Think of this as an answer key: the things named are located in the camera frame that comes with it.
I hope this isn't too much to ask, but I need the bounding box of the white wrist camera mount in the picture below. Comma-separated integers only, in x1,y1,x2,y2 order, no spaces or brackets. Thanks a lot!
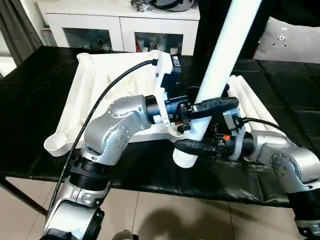
151,50,183,132
221,109,248,161

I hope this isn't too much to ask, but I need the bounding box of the white plastic table top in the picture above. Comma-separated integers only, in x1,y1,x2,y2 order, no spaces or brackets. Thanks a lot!
43,49,191,158

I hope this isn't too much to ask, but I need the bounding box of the white glass-door cabinet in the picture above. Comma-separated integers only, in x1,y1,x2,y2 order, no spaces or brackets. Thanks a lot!
36,0,201,57

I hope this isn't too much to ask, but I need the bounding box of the black metal table frame leg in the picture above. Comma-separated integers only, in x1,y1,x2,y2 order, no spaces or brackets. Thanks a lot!
0,175,49,216

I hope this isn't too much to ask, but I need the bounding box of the black tangled item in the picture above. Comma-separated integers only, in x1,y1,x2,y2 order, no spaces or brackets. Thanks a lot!
129,0,156,12

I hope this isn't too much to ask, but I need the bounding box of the grey bag with black trim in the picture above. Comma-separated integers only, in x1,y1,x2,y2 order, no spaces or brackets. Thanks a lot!
151,0,196,13

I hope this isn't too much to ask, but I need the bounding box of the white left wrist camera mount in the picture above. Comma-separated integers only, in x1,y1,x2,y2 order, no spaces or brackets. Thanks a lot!
151,50,183,132

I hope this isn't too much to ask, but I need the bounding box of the black furniture with yellow label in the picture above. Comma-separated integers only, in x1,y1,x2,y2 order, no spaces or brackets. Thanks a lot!
198,0,273,60

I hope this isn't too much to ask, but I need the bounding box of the grey curtain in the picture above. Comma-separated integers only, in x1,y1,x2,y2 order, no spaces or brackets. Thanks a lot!
0,0,44,69

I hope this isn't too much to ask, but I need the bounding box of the grey cushion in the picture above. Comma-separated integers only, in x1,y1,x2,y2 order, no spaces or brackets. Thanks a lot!
252,16,320,61

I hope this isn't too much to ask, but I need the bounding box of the black work mat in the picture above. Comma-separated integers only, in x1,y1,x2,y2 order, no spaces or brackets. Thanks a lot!
0,46,320,209

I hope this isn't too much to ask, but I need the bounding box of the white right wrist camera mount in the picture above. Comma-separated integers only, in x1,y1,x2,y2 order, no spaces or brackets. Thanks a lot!
221,109,248,161

